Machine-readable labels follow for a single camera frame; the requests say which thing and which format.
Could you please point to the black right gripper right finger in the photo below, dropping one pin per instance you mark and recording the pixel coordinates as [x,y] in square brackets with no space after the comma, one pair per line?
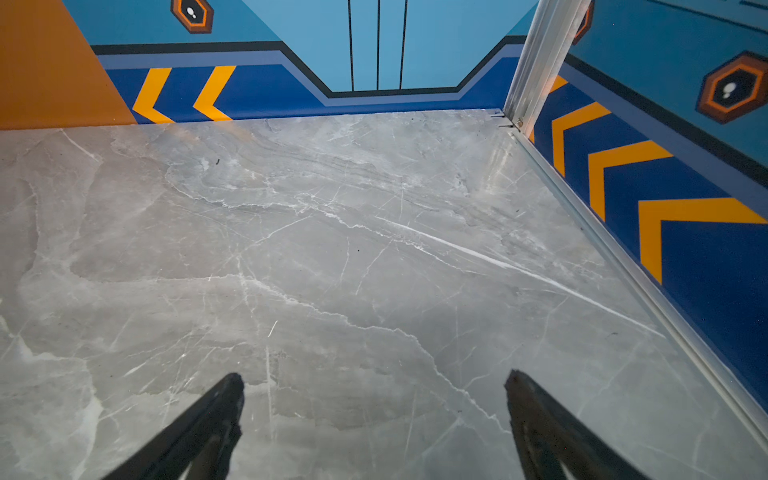
[552,443]

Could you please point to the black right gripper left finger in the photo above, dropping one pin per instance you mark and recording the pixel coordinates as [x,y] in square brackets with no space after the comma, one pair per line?
[198,444]

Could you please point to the aluminium corner post right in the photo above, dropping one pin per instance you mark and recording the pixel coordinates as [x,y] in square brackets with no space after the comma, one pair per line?
[554,27]

